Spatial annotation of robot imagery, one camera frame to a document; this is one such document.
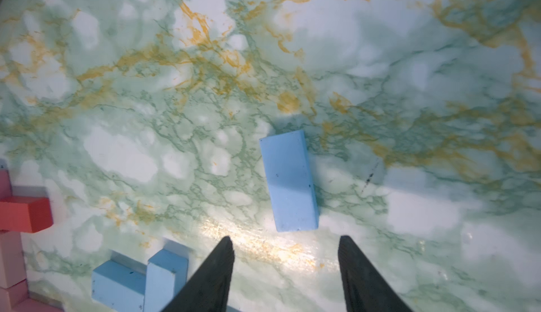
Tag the light blue block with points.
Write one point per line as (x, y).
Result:
(119, 283)
(166, 275)
(290, 183)

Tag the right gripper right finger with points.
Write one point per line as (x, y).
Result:
(364, 288)

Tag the pink block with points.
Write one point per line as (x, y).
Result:
(13, 296)
(12, 259)
(5, 184)
(31, 305)

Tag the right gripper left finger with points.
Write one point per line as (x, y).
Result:
(208, 288)

